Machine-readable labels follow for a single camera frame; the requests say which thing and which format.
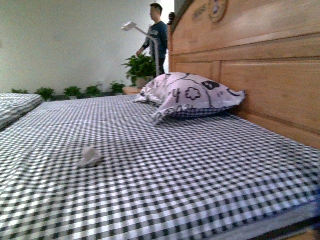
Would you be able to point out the large potted green plant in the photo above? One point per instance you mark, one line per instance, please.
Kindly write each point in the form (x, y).
(141, 66)

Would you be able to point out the white floor lamp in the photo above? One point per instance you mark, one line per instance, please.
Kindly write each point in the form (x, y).
(130, 26)

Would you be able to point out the black white checkered bed sheet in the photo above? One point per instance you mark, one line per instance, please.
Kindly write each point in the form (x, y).
(216, 178)

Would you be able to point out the wooden headboard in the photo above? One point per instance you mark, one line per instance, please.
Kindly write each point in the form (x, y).
(268, 48)

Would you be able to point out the folded checkered blanket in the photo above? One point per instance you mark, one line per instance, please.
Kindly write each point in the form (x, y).
(14, 105)

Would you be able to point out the man in dark sweater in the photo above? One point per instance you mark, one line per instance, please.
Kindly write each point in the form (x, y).
(159, 31)

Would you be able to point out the crumpled white tissue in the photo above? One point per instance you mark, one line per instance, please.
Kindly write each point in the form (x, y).
(90, 156)

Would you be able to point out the small green plant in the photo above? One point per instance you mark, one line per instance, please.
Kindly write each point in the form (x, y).
(19, 91)
(117, 88)
(93, 91)
(45, 93)
(72, 92)

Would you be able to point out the white patterned pillow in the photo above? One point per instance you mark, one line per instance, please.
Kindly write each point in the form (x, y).
(185, 95)

